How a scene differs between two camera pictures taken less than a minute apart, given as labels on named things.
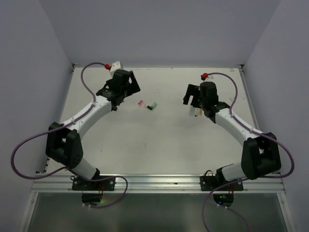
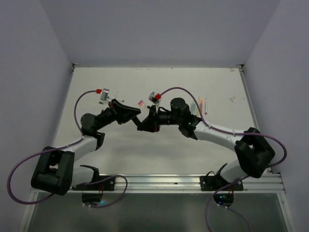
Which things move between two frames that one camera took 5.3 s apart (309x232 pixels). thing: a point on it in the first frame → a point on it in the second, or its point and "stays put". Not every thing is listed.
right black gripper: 193,90 → 152,123
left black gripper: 133,87 → 121,113
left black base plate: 79,184 stays put
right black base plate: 209,182 stays put
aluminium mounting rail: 156,184 stays put
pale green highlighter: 192,111 stays put
